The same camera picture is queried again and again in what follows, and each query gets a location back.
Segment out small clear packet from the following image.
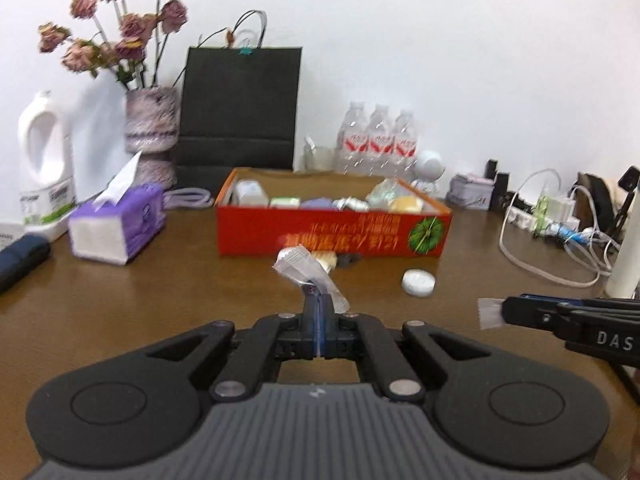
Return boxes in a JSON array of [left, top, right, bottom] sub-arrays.
[[477, 298, 506, 330]]

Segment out small clear plastic sachet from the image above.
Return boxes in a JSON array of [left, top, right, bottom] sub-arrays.
[[272, 245, 350, 314]]

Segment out white round lid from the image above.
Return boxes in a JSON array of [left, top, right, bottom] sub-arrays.
[[401, 269, 436, 298]]

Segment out white tissue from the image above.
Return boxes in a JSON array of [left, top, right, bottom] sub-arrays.
[[332, 196, 371, 212]]

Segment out purple knit pouch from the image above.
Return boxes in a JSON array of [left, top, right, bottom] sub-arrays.
[[299, 197, 336, 210]]

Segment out translucent plastic container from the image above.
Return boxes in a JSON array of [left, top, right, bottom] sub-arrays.
[[231, 179, 270, 207]]

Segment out green tissue packet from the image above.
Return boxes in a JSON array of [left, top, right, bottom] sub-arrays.
[[269, 196, 302, 209]]

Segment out iridescent plastic bag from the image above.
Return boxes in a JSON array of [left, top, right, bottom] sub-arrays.
[[366, 179, 407, 210]]

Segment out yellow plush toy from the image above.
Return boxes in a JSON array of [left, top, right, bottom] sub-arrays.
[[390, 195, 424, 214]]

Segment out white power strip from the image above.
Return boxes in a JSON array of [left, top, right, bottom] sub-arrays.
[[506, 207, 548, 233]]

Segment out green spray bottle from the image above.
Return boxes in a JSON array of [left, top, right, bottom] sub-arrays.
[[533, 184, 549, 237]]

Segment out red cardboard box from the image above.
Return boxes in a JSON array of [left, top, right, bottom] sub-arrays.
[[215, 168, 452, 258]]

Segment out black small bottles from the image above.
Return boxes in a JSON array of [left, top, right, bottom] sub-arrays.
[[484, 159, 510, 212]]

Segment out grey tin box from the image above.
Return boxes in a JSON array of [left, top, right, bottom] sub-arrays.
[[446, 174, 495, 211]]

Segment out white astronaut figurine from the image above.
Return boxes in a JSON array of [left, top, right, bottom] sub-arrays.
[[412, 150, 446, 196]]

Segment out water bottle middle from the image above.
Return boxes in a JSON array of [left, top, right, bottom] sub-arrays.
[[367, 104, 394, 176]]

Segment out water bottle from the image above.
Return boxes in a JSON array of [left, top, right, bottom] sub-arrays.
[[392, 110, 418, 178], [367, 104, 394, 176], [335, 102, 369, 174]]

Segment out glass cup with spoon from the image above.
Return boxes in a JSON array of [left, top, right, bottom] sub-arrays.
[[303, 136, 335, 172]]

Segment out purple tissue pack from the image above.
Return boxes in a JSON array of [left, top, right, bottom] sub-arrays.
[[68, 152, 166, 266]]

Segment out water bottle right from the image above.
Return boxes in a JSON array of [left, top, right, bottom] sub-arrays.
[[392, 110, 418, 178]]

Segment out water bottle left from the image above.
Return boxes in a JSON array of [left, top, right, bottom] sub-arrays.
[[335, 102, 369, 174]]

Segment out black paper bag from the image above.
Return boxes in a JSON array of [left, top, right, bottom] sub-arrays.
[[171, 10, 302, 194]]

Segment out purple fuzzy vase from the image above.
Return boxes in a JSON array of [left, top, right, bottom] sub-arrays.
[[124, 87, 179, 190]]

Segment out white detergent jug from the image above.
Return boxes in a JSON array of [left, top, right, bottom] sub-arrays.
[[17, 91, 77, 242]]

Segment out dark blue case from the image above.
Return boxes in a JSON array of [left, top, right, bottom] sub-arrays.
[[0, 234, 51, 294]]

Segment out dried rose bouquet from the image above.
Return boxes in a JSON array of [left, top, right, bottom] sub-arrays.
[[37, 0, 188, 91]]

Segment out white charging cable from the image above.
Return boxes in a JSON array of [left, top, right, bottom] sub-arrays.
[[498, 168, 614, 290]]

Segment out lilac coiled cable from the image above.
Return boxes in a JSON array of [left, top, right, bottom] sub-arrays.
[[162, 186, 216, 212]]

